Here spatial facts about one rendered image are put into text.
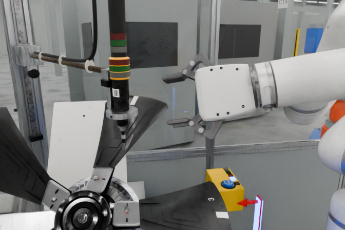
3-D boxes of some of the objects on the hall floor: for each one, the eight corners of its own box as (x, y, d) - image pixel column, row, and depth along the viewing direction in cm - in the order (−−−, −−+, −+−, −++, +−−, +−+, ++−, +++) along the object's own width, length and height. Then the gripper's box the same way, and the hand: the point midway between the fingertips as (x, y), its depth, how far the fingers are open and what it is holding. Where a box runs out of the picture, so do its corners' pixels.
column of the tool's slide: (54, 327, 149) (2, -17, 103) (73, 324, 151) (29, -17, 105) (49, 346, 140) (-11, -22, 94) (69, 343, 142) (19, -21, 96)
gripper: (252, 33, 45) (155, 53, 50) (269, 134, 42) (166, 147, 47) (251, 48, 53) (167, 64, 57) (266, 135, 50) (176, 146, 54)
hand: (172, 100), depth 51 cm, fingers open, 8 cm apart
